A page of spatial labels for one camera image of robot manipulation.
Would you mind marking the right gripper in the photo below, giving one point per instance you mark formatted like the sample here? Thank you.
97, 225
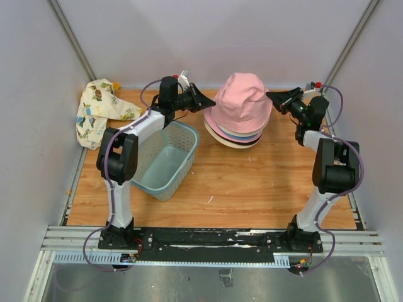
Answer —
283, 100

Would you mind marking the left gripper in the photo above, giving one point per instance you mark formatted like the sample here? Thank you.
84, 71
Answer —
200, 102

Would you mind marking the pink bucket hat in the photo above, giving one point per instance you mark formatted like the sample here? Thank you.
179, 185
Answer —
219, 132

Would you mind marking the beige bucket hat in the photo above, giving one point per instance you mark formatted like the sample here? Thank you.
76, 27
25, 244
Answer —
212, 133

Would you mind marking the light pink hat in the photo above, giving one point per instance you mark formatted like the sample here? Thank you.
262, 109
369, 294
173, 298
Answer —
241, 104

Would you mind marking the blue bucket hat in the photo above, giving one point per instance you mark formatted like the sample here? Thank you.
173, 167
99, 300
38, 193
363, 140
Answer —
242, 139

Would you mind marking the khaki wide brim hat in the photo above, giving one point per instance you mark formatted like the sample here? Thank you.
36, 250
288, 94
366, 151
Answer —
224, 129

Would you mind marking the grey plastic laundry basket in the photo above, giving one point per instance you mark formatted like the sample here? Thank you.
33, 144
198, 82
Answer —
164, 160

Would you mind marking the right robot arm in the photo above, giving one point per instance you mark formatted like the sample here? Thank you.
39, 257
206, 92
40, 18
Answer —
336, 172

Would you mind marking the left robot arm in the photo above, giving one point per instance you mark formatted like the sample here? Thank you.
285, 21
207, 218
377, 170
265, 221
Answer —
119, 151

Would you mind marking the cartoon print cloth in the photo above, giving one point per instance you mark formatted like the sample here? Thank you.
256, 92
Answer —
98, 104

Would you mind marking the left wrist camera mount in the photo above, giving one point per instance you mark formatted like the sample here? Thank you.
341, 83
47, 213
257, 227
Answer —
183, 79

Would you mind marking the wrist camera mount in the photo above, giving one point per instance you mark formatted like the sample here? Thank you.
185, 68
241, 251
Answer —
183, 79
313, 88

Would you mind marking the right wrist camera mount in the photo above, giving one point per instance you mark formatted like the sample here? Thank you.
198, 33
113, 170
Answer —
313, 88

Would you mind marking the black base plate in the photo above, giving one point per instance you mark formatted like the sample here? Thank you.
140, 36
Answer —
210, 244

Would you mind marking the aluminium frame rail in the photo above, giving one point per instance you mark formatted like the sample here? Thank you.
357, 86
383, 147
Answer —
348, 241

